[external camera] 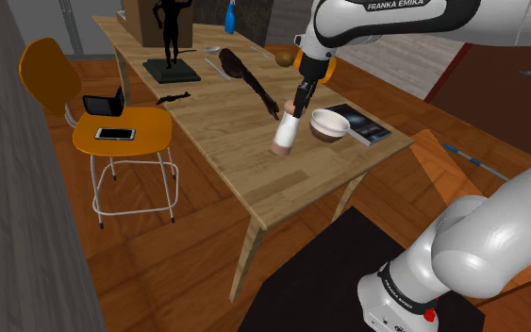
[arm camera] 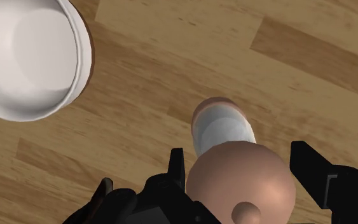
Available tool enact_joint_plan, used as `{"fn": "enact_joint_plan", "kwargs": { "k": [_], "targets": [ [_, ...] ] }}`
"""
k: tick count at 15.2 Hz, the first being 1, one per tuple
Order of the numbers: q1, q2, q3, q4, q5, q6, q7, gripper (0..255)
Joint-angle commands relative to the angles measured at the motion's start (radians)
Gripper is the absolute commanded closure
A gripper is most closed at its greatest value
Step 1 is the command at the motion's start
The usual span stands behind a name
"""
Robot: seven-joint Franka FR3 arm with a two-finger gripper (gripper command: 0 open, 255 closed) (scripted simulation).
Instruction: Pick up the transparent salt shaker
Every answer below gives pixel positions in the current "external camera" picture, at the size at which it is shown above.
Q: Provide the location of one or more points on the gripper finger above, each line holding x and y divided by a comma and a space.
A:
309, 91
298, 103

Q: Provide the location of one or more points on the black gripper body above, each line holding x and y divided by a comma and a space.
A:
314, 70

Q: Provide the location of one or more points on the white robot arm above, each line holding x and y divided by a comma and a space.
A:
476, 248

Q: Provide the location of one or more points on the white bottle with pink cap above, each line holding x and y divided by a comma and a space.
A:
285, 131

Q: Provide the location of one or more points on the brown kiwi fruit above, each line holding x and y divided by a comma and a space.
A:
284, 59

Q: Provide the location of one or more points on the white and brown bowl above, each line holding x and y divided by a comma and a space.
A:
329, 125

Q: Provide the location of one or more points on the silver spoon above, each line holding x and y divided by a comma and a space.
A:
260, 51

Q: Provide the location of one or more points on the dark blue book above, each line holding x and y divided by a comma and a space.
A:
371, 128

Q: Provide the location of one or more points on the wooden table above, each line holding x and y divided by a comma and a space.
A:
237, 151

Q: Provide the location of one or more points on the white knife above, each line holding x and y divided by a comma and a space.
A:
217, 69

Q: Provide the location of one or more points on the blue spray bottle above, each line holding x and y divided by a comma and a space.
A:
230, 20

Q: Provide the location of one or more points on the small black flat tool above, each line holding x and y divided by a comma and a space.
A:
173, 98

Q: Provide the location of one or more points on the black human statue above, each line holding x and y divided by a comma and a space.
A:
171, 36

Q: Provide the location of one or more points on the black robot stand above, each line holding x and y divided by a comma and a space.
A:
320, 276

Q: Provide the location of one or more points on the orange chair with metal legs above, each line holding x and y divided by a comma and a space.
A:
127, 138

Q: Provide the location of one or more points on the blue and white stick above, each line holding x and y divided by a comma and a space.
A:
474, 161

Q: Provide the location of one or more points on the brown cardboard box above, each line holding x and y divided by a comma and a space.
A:
136, 23

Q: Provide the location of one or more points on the white-edged smartphone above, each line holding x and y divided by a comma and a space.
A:
114, 134

